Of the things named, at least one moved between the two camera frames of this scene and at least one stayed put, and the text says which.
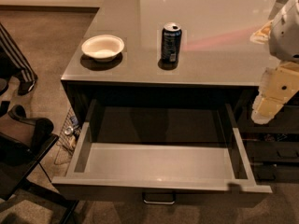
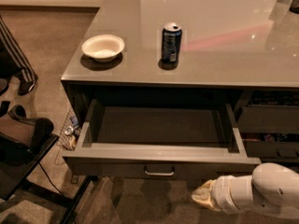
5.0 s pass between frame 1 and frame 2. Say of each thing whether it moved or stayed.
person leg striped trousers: stayed
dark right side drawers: stayed
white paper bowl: stayed
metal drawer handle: moved
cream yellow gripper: moved
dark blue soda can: stayed
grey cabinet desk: stayed
